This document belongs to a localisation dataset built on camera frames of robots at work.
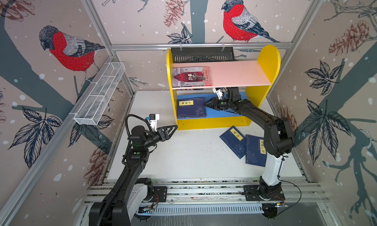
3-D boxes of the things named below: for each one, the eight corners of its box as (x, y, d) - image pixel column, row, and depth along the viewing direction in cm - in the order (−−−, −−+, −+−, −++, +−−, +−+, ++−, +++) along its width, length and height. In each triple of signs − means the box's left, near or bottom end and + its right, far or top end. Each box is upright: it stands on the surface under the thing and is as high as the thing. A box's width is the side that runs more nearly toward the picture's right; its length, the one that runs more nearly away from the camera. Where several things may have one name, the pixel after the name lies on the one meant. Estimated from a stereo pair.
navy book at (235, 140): (240, 159, 87) (241, 158, 86) (219, 136, 97) (220, 135, 96) (254, 147, 92) (255, 146, 91) (233, 126, 102) (233, 125, 101)
